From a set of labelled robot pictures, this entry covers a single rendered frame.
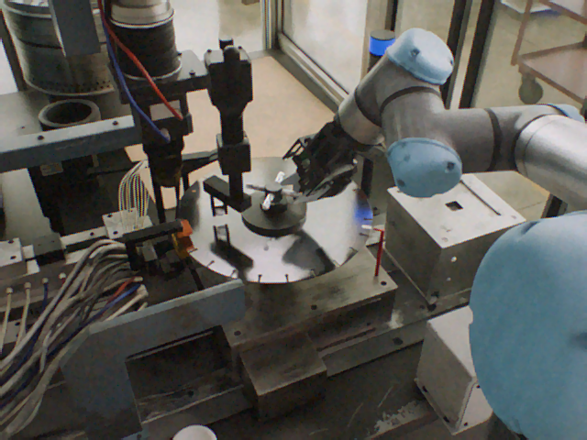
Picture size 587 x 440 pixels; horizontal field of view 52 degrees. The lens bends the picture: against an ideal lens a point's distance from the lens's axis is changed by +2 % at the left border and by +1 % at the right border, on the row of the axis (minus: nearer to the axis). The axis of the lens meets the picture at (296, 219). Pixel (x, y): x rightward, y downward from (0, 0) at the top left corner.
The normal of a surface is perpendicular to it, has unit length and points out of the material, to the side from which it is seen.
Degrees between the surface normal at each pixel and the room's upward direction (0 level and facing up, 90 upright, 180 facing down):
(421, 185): 111
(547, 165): 86
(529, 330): 82
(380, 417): 0
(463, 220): 0
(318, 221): 0
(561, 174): 86
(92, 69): 90
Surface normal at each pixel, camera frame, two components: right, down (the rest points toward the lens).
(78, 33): 0.41, 0.59
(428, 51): 0.47, -0.47
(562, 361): -0.97, -0.03
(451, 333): 0.01, -0.77
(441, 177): 0.10, 0.87
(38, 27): -0.23, 0.62
